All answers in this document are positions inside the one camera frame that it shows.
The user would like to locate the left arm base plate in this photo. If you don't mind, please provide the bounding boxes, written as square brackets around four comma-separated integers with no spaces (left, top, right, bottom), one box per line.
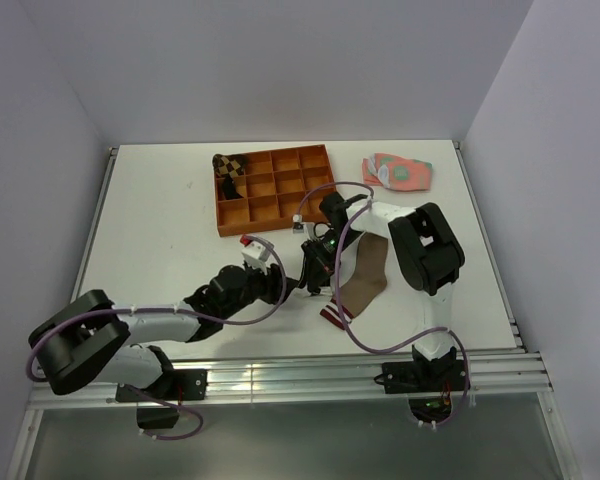
[115,369,207,403]

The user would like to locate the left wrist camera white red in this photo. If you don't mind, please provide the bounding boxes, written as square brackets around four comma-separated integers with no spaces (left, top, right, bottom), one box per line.
[240,235,274,273]

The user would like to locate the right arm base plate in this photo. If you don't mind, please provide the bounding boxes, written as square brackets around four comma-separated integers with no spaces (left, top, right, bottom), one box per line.
[373,357,468,395]

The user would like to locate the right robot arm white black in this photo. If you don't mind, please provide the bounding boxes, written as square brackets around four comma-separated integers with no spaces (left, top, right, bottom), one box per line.
[298,192,466,390]

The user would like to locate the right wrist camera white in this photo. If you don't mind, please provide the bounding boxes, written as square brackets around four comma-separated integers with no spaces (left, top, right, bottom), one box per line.
[292,213,313,237]

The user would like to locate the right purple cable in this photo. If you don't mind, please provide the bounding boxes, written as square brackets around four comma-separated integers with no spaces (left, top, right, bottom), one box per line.
[294,180,471,429]

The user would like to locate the brown sock striped cuff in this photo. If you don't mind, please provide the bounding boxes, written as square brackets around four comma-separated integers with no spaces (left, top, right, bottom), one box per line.
[339,233,388,324]

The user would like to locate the orange compartment tray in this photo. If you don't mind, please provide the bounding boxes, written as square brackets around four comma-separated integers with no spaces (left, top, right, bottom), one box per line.
[214,144,335,237]

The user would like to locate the pink green dotted sock pair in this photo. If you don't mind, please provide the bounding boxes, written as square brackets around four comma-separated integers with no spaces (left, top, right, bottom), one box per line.
[362,152,433,192]

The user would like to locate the checkered brown rolled sock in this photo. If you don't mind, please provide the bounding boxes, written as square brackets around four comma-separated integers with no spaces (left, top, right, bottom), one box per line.
[212,154,249,200]

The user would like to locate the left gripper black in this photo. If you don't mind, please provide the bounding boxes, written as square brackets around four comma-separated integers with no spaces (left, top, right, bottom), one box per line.
[221,259,298,319]

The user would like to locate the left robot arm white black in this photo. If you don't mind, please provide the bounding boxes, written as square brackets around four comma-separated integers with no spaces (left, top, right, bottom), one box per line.
[28,264,298,399]

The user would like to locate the aluminium rail frame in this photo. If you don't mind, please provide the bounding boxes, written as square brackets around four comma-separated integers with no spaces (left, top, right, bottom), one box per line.
[27,350,553,411]

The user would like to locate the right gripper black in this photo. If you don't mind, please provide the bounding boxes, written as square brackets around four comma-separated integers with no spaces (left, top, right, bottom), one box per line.
[302,229,363,292]

